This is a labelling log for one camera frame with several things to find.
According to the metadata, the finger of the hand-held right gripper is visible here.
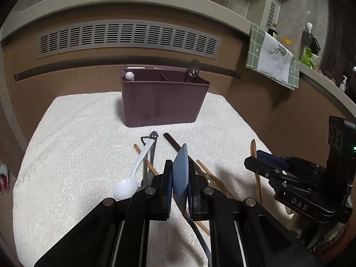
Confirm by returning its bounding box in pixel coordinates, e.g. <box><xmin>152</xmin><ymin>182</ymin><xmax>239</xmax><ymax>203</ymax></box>
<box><xmin>256</xmin><ymin>150</ymin><xmax>317</xmax><ymax>173</ymax></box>
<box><xmin>244</xmin><ymin>156</ymin><xmax>315</xmax><ymax>193</ymax></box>

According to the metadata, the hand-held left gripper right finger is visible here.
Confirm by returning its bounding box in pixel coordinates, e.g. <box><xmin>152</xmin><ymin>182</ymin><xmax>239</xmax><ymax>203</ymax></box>
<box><xmin>187</xmin><ymin>158</ymin><xmax>315</xmax><ymax>267</ymax></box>

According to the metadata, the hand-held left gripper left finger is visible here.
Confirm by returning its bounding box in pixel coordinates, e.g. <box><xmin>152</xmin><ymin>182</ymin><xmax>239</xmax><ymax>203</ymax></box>
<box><xmin>33</xmin><ymin>160</ymin><xmax>174</xmax><ymax>267</ymax></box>

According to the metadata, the wooden spoon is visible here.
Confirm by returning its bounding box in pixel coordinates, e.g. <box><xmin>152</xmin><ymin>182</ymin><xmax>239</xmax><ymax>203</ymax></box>
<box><xmin>250</xmin><ymin>138</ymin><xmax>262</xmax><ymax>204</ymax></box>

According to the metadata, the blue spoon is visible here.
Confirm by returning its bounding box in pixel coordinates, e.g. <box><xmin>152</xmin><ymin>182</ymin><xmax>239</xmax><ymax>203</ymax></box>
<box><xmin>172</xmin><ymin>144</ymin><xmax>212</xmax><ymax>267</ymax></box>

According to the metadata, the black shovel-shaped spoon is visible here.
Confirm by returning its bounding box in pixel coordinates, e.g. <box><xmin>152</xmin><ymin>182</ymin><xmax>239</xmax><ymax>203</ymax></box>
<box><xmin>140</xmin><ymin>136</ymin><xmax>150</xmax><ymax>187</ymax></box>

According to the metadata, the brown plastic utensil holder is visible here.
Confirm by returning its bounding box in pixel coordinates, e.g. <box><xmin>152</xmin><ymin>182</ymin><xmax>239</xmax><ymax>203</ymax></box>
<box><xmin>120</xmin><ymin>65</ymin><xmax>210</xmax><ymax>128</ymax></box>

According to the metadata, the white plastic spoon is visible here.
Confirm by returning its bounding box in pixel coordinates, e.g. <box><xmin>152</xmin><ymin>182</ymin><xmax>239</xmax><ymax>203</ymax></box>
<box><xmin>114</xmin><ymin>139</ymin><xmax>155</xmax><ymax>200</ymax></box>

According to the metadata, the floral cloth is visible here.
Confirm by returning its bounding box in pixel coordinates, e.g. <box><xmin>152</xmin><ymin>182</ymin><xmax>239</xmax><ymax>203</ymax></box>
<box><xmin>317</xmin><ymin>222</ymin><xmax>351</xmax><ymax>247</ymax></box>

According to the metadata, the cardboard tube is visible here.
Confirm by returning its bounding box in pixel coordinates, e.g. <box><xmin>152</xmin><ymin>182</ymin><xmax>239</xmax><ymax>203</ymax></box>
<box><xmin>288</xmin><ymin>208</ymin><xmax>306</xmax><ymax>238</ymax></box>

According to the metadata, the white deer print cloth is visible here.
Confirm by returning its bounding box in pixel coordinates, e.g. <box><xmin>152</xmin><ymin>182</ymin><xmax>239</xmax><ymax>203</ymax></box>
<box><xmin>256</xmin><ymin>31</ymin><xmax>294</xmax><ymax>84</ymax></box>

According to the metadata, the white lace mat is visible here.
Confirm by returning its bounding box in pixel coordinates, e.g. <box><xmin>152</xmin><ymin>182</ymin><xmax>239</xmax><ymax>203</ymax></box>
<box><xmin>12</xmin><ymin>91</ymin><xmax>309</xmax><ymax>267</ymax></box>

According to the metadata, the green plastic bag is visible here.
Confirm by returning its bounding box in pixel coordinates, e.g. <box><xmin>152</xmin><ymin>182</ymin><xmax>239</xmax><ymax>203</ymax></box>
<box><xmin>299</xmin><ymin>47</ymin><xmax>322</xmax><ymax>69</ymax></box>

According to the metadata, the green checked towel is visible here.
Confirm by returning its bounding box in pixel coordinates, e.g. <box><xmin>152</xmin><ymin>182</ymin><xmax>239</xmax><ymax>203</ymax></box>
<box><xmin>245</xmin><ymin>23</ymin><xmax>300</xmax><ymax>91</ymax></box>

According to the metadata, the dark grey spoon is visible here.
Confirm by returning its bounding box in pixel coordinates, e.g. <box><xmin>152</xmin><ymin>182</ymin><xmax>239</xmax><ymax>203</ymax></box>
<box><xmin>186</xmin><ymin>60</ymin><xmax>200</xmax><ymax>83</ymax></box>

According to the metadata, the brown wooden cabinet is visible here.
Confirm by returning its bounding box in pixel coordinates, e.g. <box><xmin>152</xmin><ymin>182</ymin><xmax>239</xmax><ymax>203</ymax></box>
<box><xmin>0</xmin><ymin>4</ymin><xmax>356</xmax><ymax>178</ymax></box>

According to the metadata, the white vented appliance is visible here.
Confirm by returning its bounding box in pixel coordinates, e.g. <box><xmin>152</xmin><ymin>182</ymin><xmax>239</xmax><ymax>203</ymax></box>
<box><xmin>261</xmin><ymin>0</ymin><xmax>283</xmax><ymax>31</ymax></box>

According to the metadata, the grey vent grille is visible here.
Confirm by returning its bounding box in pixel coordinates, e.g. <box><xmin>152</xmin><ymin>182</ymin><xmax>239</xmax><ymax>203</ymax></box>
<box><xmin>35</xmin><ymin>20</ymin><xmax>223</xmax><ymax>60</ymax></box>

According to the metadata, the patterned slipper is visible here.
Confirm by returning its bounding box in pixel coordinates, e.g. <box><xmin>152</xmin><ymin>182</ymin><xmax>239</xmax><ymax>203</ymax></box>
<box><xmin>0</xmin><ymin>164</ymin><xmax>10</xmax><ymax>194</ymax></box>

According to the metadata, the dark flat utensil handle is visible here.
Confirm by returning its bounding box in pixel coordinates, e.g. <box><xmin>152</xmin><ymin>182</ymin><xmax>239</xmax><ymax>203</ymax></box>
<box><xmin>163</xmin><ymin>132</ymin><xmax>182</xmax><ymax>156</ymax></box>

